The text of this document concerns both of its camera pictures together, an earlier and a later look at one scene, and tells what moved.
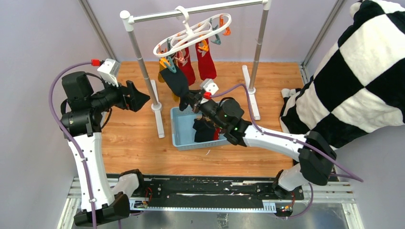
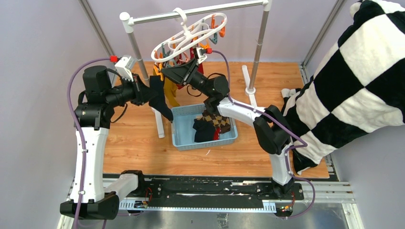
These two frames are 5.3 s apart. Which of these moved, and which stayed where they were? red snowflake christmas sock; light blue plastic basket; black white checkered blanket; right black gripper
Moved: right black gripper
Stayed: light blue plastic basket; red snowflake christmas sock; black white checkered blanket
